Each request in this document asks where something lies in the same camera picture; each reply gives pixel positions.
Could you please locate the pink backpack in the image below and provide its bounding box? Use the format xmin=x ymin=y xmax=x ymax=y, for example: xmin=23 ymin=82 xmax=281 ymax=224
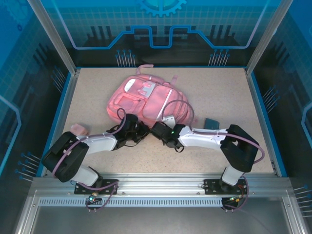
xmin=106 ymin=64 xmax=198 ymax=130

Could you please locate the small teal notebook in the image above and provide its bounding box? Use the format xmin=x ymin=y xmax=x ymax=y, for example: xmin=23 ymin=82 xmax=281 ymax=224
xmin=203 ymin=118 xmax=220 ymax=130

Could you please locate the pink pencil case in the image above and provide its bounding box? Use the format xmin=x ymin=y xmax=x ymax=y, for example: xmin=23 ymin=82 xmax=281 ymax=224
xmin=70 ymin=123 xmax=89 ymax=136

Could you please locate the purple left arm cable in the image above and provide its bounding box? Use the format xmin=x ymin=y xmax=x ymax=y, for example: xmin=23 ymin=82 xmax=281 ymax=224
xmin=52 ymin=108 xmax=127 ymax=213

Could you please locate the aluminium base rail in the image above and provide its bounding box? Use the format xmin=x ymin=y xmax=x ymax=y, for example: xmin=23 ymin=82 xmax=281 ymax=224
xmin=31 ymin=172 xmax=292 ymax=195

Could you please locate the slotted grey cable duct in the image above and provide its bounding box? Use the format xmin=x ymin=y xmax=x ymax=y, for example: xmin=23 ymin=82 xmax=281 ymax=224
xmin=38 ymin=197 xmax=224 ymax=208

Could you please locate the aluminium frame post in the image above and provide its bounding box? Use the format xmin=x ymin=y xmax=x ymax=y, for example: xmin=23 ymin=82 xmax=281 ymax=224
xmin=245 ymin=0 xmax=293 ymax=75
xmin=26 ymin=0 xmax=81 ymax=75

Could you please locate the blue printed enclosure panel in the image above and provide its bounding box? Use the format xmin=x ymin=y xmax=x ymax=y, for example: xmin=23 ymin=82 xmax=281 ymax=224
xmin=251 ymin=0 xmax=312 ymax=195
xmin=0 ymin=0 xmax=76 ymax=191
xmin=31 ymin=0 xmax=283 ymax=68

